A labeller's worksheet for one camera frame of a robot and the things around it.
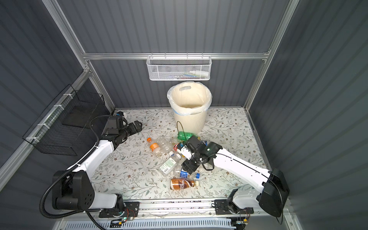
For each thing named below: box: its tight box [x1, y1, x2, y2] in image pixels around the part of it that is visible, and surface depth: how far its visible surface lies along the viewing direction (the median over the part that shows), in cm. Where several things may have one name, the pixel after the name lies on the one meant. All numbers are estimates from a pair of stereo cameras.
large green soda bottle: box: [177, 131, 198, 141], surface depth 101 cm
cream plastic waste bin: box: [166, 81, 213, 135], surface depth 96 cm
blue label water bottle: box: [176, 170, 202, 180], surface depth 83 cm
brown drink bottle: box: [169, 177, 200, 191], surface depth 79 cm
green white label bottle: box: [156, 153, 182, 176], surface depth 87 cm
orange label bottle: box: [146, 137, 164, 157], surface depth 94 cm
